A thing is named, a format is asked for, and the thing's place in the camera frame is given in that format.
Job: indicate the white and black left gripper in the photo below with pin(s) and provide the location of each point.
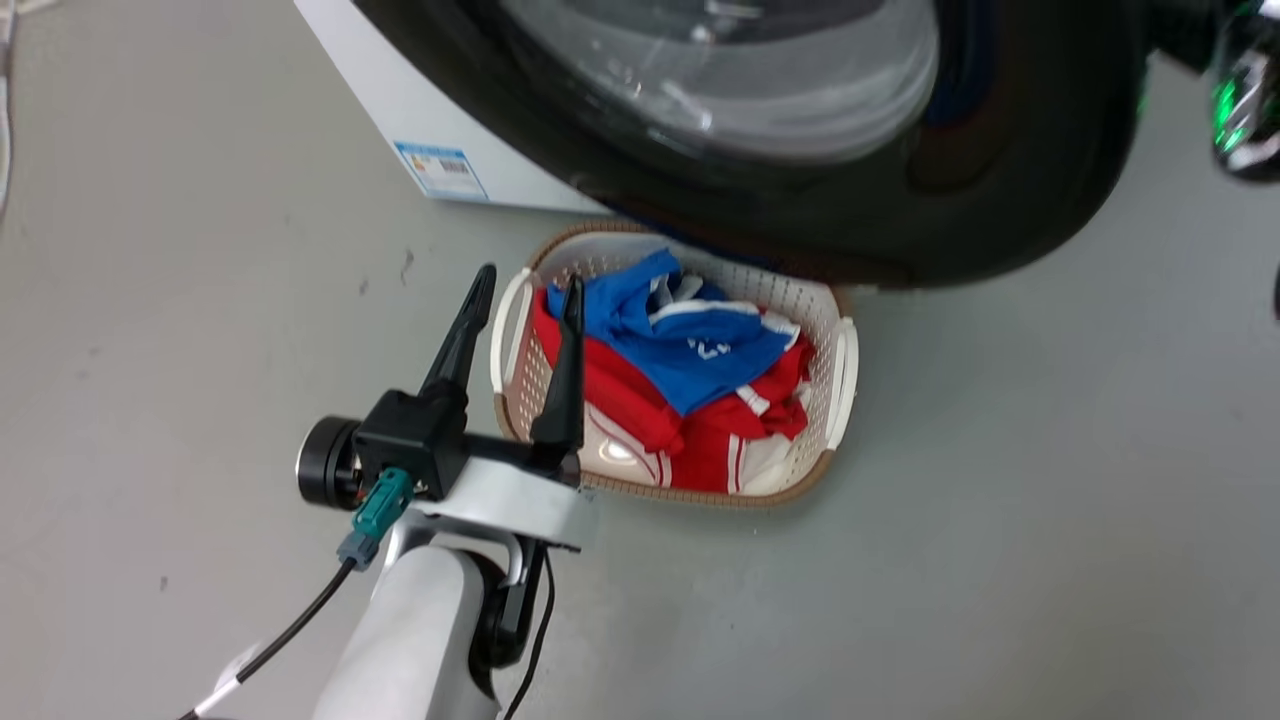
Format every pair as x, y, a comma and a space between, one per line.
510, 500

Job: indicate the beige perforated laundry basket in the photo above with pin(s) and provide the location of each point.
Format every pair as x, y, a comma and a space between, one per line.
825, 330

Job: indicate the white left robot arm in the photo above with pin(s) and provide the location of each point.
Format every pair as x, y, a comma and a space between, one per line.
420, 640

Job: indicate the blue garment with white trim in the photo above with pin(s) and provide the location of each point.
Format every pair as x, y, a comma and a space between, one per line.
690, 350

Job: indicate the white washing machine body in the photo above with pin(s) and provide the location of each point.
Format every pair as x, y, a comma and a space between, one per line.
370, 80

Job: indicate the black round washing machine door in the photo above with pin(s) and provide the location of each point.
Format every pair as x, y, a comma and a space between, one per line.
1000, 200

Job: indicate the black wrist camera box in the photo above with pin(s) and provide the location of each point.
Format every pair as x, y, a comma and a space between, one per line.
412, 440

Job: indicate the blue and white energy label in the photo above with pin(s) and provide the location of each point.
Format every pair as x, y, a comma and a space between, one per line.
440, 172

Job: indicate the red garment with white stripes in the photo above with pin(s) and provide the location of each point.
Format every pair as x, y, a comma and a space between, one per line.
640, 410

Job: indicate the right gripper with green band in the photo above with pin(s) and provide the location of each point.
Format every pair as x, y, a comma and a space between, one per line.
1248, 100

